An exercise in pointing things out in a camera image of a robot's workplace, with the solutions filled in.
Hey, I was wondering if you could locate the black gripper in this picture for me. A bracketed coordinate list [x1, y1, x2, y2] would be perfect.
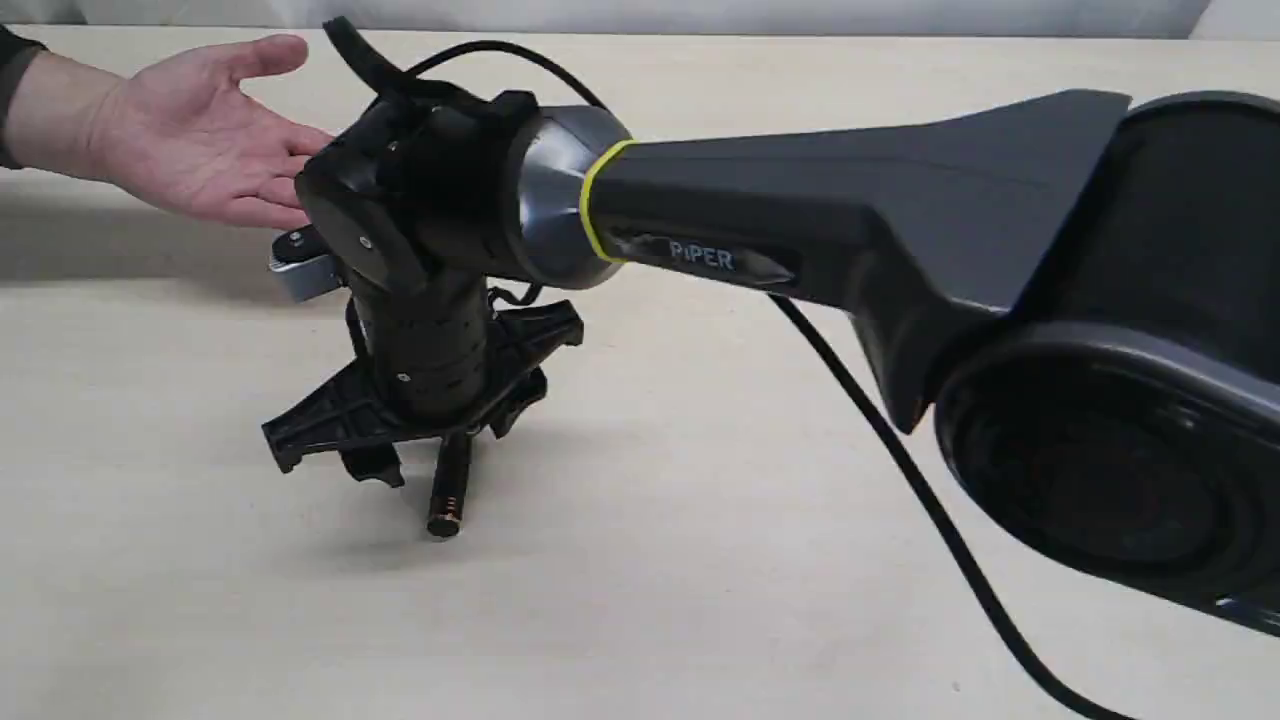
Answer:
[262, 272, 585, 489]

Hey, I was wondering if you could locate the black gold precision screwdriver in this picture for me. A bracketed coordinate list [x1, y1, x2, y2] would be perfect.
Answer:
[426, 433, 474, 541]

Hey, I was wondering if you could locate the dark grey Piper robot arm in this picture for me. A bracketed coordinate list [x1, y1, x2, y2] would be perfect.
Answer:
[262, 82, 1277, 634]

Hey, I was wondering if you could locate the person's forearm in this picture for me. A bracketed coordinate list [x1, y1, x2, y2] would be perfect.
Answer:
[1, 27, 123, 181]

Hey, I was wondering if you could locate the open bare human hand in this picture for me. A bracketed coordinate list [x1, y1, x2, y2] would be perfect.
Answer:
[87, 35, 330, 231]

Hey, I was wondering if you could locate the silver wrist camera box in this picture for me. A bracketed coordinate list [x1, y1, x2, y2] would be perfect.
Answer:
[268, 224, 346, 304]

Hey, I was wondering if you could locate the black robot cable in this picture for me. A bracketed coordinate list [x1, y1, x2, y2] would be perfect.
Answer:
[323, 15, 1140, 720]

